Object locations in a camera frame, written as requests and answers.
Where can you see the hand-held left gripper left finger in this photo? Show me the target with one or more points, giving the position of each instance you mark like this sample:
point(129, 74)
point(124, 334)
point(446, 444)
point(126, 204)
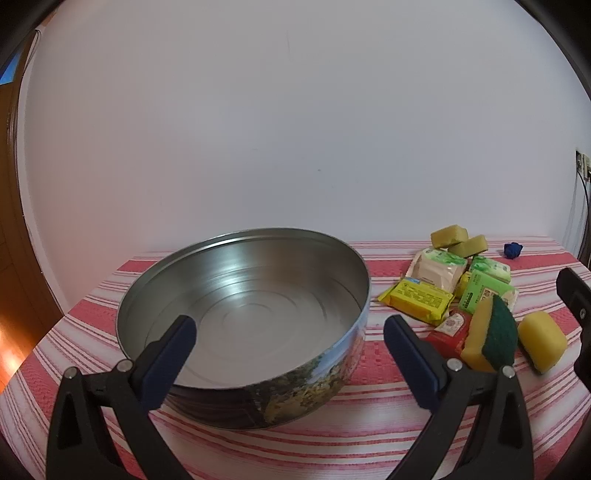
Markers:
point(171, 354)

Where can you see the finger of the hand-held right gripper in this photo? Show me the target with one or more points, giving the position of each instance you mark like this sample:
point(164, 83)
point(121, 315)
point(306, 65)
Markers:
point(572, 290)

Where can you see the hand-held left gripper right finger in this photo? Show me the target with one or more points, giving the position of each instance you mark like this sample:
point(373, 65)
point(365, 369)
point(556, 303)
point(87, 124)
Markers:
point(410, 364)

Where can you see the red tissue pack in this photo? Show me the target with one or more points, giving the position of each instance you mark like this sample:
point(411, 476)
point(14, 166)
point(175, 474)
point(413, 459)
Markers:
point(448, 339)

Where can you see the large rounded yellow sponge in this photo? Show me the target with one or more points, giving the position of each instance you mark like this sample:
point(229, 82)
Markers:
point(542, 341)

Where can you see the yellow tissue pack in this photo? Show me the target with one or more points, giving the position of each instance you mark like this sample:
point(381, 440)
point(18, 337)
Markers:
point(415, 300)

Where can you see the blue cloth ball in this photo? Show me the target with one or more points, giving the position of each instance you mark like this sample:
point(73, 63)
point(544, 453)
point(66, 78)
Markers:
point(512, 249)

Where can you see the yellow and green scouring sponge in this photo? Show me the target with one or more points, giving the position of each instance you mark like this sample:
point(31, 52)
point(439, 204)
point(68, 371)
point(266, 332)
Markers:
point(485, 344)

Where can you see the green tissue pack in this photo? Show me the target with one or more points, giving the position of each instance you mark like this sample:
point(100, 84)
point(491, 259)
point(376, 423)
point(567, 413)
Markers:
point(491, 267)
point(485, 293)

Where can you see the round metal tin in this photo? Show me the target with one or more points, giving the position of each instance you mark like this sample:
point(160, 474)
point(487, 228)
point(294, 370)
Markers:
point(240, 295)

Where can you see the white tissue pack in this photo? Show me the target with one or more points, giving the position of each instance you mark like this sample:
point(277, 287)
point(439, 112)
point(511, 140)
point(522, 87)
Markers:
point(436, 270)

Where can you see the red striped tablecloth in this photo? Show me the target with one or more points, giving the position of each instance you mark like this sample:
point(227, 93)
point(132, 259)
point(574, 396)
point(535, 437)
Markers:
point(323, 445)

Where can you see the wooden door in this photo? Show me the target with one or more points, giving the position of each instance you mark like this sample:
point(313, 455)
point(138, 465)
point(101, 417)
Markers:
point(7, 194)

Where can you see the blue panel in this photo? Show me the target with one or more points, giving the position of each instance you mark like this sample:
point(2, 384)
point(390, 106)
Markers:
point(9, 69)

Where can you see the wall outlet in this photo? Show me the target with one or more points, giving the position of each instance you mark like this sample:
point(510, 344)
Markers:
point(582, 161)

